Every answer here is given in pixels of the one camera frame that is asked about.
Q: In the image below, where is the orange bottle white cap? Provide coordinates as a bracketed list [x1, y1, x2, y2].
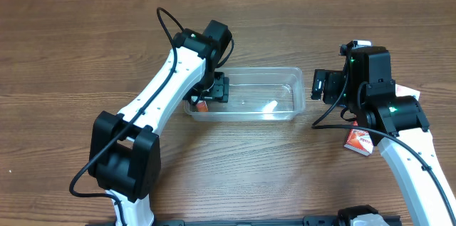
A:
[196, 101, 209, 113]

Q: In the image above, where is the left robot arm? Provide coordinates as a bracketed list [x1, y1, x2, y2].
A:
[88, 20, 234, 225]

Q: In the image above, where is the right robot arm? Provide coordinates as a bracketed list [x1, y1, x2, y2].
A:
[311, 41, 455, 225]

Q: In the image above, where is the clear plastic container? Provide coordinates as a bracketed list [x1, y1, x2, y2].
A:
[184, 67, 306, 122]

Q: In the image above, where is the red and white box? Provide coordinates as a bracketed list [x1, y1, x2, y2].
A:
[344, 129, 374, 156]

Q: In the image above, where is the white Hansaplast box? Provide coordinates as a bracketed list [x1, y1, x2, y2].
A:
[395, 84, 420, 101]

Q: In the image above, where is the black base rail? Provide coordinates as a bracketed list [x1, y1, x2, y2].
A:
[85, 204, 403, 226]

